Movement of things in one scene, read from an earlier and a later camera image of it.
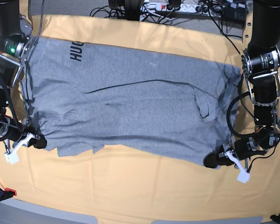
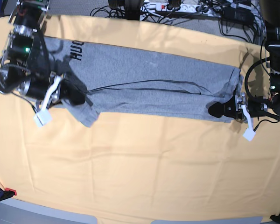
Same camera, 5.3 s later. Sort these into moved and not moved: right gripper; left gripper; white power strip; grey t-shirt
Moved: left gripper; right gripper; grey t-shirt
Not moved: white power strip
